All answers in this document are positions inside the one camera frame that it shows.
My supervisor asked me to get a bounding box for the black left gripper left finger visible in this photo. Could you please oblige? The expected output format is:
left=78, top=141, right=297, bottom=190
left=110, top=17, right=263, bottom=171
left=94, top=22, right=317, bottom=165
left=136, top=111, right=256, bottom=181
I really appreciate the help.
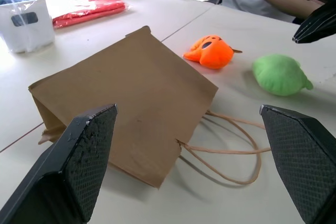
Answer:
left=0, top=103, right=118, bottom=224

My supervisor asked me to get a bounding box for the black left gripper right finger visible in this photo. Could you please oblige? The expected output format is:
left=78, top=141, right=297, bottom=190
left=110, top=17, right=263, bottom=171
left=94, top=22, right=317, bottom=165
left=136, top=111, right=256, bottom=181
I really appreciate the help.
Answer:
left=259, top=104, right=336, bottom=224

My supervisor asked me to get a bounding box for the green plush toy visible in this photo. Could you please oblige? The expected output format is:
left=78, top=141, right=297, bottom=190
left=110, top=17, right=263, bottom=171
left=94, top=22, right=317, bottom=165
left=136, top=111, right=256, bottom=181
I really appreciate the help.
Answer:
left=251, top=54, right=314, bottom=97

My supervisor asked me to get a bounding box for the orange plush toy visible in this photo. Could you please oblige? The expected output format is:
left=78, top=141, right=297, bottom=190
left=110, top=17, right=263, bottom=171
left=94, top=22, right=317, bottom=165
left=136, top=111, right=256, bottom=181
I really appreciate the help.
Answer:
left=183, top=34, right=243, bottom=70

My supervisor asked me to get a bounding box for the white plastic storage bin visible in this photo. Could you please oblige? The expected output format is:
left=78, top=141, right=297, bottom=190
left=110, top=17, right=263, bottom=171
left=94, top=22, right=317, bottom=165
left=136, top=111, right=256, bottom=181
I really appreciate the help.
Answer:
left=0, top=0, right=56, bottom=54

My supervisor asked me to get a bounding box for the red garment in plastic wrap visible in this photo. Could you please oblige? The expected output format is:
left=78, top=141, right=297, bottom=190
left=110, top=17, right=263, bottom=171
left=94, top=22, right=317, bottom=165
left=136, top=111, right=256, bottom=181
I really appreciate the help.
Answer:
left=51, top=0, right=130, bottom=29

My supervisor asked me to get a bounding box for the brown paper bag with handles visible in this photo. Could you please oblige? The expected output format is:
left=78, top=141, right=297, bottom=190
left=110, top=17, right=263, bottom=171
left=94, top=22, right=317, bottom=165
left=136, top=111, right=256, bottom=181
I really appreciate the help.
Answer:
left=28, top=26, right=271, bottom=189

